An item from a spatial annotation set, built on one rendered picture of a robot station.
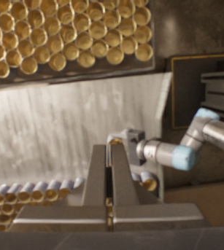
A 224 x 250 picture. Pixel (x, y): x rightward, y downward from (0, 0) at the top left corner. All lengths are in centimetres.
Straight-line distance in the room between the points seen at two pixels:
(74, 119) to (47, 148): 21
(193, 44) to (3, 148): 196
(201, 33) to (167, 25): 37
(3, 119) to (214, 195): 237
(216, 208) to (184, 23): 223
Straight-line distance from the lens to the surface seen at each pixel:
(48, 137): 94
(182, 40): 214
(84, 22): 87
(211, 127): 61
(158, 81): 89
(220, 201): 270
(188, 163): 58
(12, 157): 106
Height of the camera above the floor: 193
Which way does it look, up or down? 76 degrees down
